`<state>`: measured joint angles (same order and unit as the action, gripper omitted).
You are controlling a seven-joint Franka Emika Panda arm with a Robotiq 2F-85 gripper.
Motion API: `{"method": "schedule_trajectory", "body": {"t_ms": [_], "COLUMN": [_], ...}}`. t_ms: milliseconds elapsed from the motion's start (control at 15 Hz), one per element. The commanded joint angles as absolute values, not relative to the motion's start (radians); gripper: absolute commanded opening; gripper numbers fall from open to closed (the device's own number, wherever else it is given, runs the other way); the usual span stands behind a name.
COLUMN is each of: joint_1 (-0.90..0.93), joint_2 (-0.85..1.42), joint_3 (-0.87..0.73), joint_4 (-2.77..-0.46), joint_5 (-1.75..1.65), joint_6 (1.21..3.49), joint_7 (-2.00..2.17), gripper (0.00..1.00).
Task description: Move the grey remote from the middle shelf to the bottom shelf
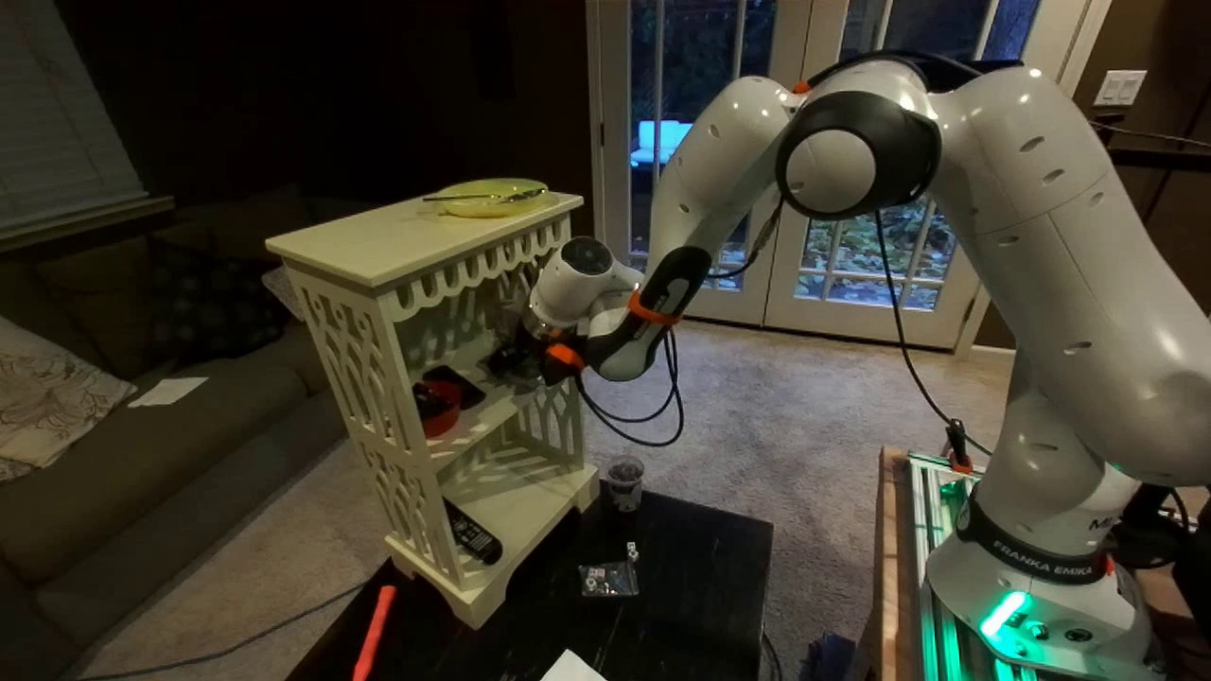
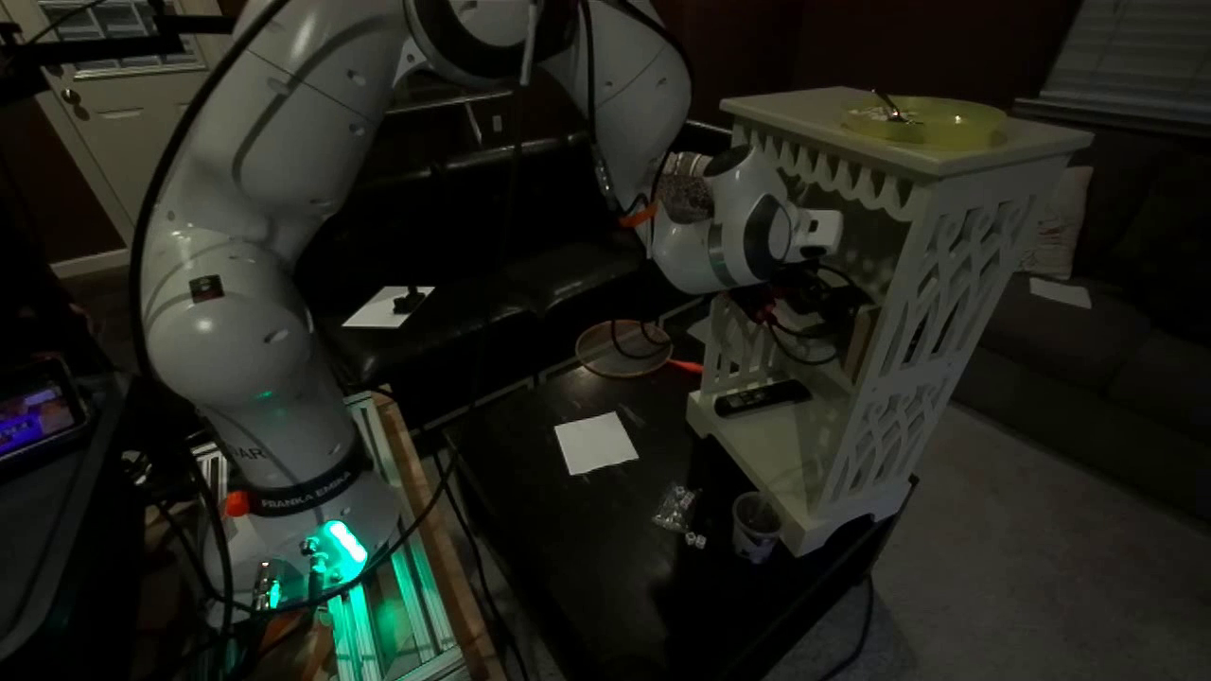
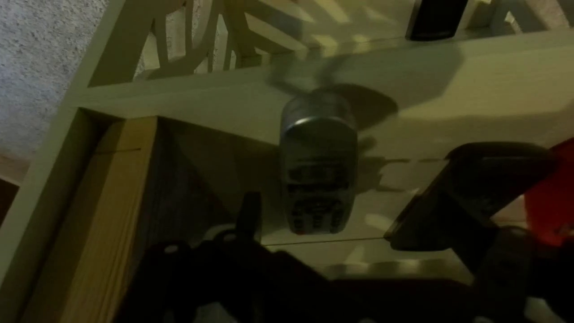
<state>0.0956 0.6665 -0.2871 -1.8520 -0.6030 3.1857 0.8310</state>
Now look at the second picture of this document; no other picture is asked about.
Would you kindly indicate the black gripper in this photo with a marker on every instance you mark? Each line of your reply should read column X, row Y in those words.
column 817, row 309

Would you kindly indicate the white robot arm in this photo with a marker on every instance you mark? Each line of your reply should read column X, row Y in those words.
column 252, row 189

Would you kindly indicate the black remote control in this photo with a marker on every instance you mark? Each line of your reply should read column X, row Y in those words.
column 761, row 394

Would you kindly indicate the white ornate shelf unit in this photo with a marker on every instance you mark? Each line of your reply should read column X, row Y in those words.
column 959, row 287

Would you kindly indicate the metal spoon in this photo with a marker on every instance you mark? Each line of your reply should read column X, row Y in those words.
column 890, row 106

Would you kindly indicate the yellow-green plate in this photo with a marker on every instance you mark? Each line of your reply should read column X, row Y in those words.
column 949, row 122

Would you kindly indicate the clear plastic bag with dice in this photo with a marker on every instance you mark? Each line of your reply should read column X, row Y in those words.
column 676, row 509

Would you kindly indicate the small white paper note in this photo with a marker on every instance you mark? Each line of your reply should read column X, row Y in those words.
column 1063, row 292

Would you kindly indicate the white paper sheet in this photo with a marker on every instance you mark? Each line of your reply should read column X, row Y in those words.
column 596, row 444

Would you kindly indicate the white couch cushion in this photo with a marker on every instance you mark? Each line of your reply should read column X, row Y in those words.
column 1063, row 229

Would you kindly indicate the grey couch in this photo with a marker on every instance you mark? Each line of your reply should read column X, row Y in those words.
column 1111, row 364

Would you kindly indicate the black leather bench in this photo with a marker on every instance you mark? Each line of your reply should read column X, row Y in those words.
column 506, row 287

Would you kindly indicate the white window blinds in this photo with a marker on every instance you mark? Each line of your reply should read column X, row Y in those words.
column 1137, row 59

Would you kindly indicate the white paper with black clip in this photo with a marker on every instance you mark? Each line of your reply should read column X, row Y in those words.
column 374, row 311

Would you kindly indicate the wooden plank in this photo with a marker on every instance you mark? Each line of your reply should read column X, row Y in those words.
column 430, row 531

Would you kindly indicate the white panel door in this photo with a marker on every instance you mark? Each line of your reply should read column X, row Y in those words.
column 102, row 125

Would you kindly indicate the tablet with lit screen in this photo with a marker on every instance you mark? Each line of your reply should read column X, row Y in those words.
column 33, row 416

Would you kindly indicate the black camera mounting bar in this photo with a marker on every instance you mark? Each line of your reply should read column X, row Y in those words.
column 102, row 45

